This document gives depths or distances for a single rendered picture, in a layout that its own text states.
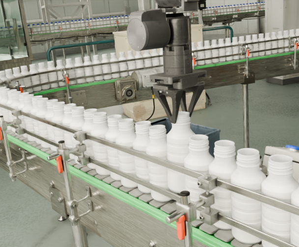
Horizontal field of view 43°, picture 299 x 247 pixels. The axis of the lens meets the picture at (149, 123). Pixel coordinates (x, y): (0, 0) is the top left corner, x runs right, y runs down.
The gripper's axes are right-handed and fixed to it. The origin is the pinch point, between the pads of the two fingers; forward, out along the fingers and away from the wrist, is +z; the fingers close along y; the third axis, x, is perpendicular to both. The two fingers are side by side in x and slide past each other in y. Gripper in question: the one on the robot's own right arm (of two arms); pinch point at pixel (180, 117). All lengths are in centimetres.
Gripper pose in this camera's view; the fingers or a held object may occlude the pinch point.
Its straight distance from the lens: 78.8
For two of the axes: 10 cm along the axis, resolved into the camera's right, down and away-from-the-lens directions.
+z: 0.6, 9.6, 2.6
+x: 6.4, 1.6, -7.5
